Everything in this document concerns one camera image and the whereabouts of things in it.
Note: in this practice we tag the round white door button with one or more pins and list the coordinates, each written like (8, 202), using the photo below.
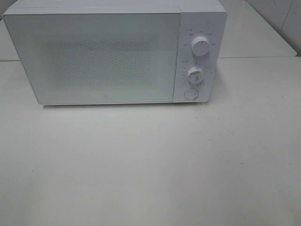
(191, 94)

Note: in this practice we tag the white timer knob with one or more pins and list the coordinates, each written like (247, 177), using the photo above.
(195, 75)

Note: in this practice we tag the white microwave door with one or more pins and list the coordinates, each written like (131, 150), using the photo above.
(97, 59)

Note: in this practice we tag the upper white power knob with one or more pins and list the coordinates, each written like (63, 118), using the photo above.
(200, 45)

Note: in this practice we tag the white microwave oven body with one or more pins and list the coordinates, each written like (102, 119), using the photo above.
(197, 17)

